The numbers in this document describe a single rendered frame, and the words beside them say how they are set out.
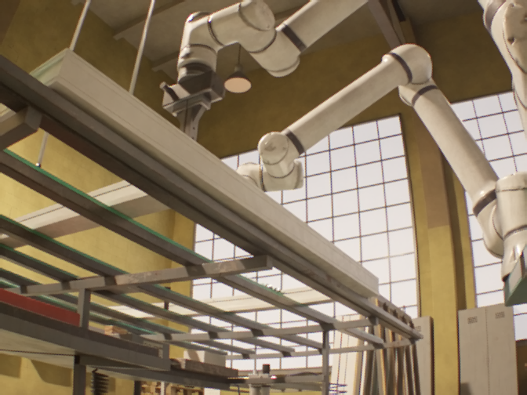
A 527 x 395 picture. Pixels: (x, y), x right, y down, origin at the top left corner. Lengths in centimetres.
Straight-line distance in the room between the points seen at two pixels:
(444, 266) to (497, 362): 194
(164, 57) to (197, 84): 1146
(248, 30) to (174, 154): 34
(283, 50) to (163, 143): 41
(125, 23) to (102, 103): 1094
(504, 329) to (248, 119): 745
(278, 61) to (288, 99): 1046
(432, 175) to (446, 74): 254
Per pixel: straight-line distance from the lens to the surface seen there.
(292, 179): 157
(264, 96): 1208
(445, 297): 841
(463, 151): 160
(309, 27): 123
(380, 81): 157
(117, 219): 121
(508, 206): 136
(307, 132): 148
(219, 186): 108
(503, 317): 814
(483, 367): 808
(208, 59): 114
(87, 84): 85
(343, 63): 1165
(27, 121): 79
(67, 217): 133
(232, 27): 114
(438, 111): 167
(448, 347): 827
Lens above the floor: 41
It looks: 24 degrees up
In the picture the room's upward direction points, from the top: 1 degrees clockwise
